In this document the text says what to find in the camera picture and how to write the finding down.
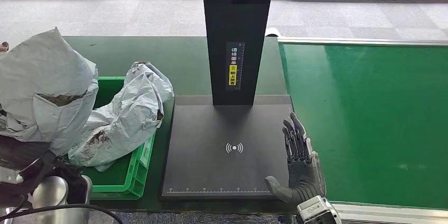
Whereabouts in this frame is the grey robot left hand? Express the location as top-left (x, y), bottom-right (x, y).
top-left (0, 135), bottom-right (53, 181)

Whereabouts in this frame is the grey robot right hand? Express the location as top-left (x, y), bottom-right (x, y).
top-left (265, 112), bottom-right (327, 204)

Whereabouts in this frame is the green conveyor belt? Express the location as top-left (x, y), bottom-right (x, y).
top-left (278, 42), bottom-right (448, 211)

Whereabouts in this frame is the green plastic crate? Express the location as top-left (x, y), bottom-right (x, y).
top-left (82, 76), bottom-right (156, 200)

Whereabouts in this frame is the white crate label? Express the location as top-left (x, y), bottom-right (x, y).
top-left (139, 138), bottom-right (156, 168)

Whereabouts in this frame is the black and yellow ruler label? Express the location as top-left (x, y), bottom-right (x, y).
top-left (226, 42), bottom-right (246, 91)

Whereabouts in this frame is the dark green table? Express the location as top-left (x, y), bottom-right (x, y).
top-left (63, 35), bottom-right (290, 215)

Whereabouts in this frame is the black scanner column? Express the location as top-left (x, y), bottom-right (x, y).
top-left (201, 0), bottom-right (276, 106)

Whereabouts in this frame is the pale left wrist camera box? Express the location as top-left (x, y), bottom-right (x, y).
top-left (0, 165), bottom-right (24, 185)

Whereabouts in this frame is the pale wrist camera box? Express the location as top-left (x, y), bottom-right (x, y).
top-left (0, 165), bottom-right (24, 185)
top-left (296, 195), bottom-right (342, 224)

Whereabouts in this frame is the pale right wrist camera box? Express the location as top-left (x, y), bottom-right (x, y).
top-left (296, 195), bottom-right (342, 224)

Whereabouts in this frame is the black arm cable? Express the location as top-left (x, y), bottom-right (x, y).
top-left (0, 159), bottom-right (125, 224)

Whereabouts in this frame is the aluminium conveyor frame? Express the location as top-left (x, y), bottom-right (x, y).
top-left (276, 36), bottom-right (448, 224)

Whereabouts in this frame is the black scanner base plate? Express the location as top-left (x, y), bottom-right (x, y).
top-left (161, 95), bottom-right (305, 200)

